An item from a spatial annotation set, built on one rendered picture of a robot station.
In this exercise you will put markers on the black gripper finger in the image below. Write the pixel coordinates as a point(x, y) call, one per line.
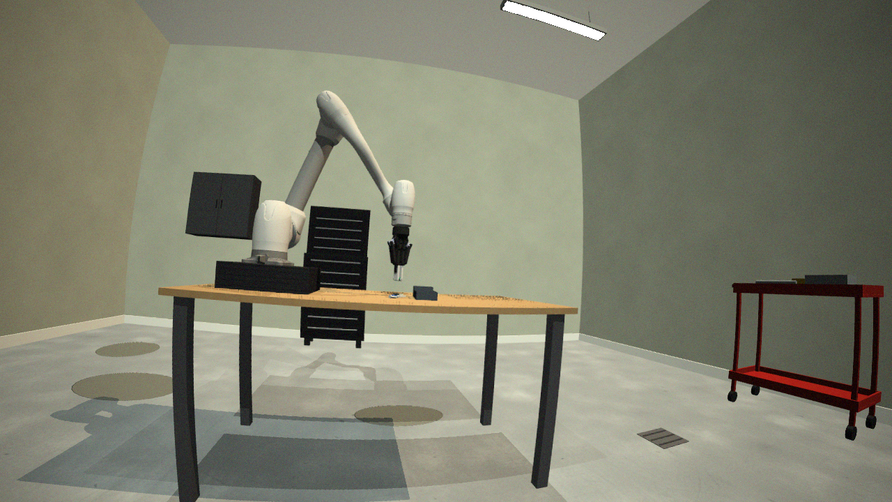
point(404, 254)
point(393, 257)

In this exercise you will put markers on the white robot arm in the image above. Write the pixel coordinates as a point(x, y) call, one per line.
point(278, 227)

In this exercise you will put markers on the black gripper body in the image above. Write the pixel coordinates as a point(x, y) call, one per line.
point(400, 233)

